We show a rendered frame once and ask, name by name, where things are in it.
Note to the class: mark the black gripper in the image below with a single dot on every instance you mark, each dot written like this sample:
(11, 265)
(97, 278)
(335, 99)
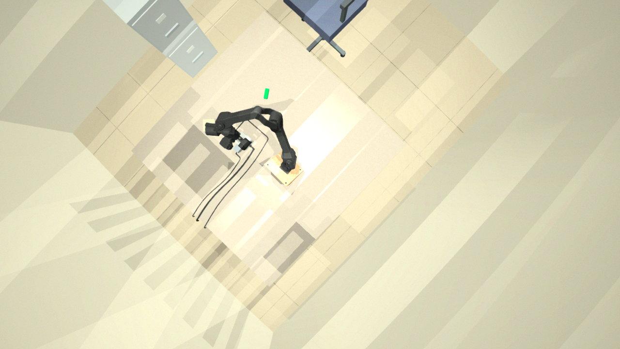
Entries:
(244, 142)

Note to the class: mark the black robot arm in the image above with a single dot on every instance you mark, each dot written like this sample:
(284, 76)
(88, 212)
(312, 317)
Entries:
(275, 122)

